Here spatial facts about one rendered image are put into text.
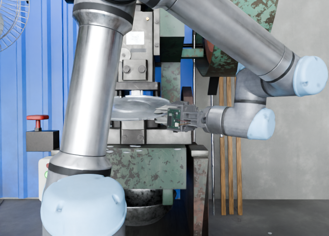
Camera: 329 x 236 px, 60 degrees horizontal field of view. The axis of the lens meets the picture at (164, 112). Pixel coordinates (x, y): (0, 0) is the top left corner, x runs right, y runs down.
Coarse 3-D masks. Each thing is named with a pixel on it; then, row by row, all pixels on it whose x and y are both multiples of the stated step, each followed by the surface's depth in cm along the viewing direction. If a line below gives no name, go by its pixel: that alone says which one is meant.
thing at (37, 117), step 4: (28, 116) 98; (32, 116) 98; (36, 116) 98; (40, 116) 98; (44, 116) 99; (48, 116) 103; (36, 120) 100; (40, 120) 101; (36, 124) 100; (40, 124) 101
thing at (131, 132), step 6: (138, 120) 106; (144, 120) 106; (120, 126) 106; (126, 126) 106; (132, 126) 106; (138, 126) 106; (144, 126) 106; (120, 132) 106; (126, 132) 106; (132, 132) 106; (138, 132) 106; (144, 132) 106; (120, 138) 106; (126, 138) 106; (132, 138) 106; (138, 138) 106; (144, 138) 106
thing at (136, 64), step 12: (144, 12) 114; (144, 24) 114; (132, 36) 114; (144, 36) 114; (132, 48) 115; (144, 48) 115; (120, 60) 114; (132, 60) 112; (144, 60) 112; (120, 72) 115; (132, 72) 112; (144, 72) 112
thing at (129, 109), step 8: (128, 96) 110; (136, 96) 110; (144, 96) 110; (152, 96) 108; (120, 104) 97; (128, 104) 97; (136, 104) 97; (144, 104) 97; (152, 104) 99; (160, 104) 99; (112, 112) 91; (120, 112) 91; (128, 112) 90; (136, 112) 91; (144, 112) 91; (152, 112) 91; (120, 120) 83; (128, 120) 83; (136, 120) 83
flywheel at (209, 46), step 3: (204, 39) 153; (207, 42) 143; (210, 42) 142; (207, 45) 142; (210, 45) 140; (213, 45) 138; (207, 48) 142; (210, 48) 136; (207, 51) 142; (210, 51) 133; (207, 54) 142; (210, 54) 133; (207, 57) 142; (210, 57) 133; (210, 60) 133
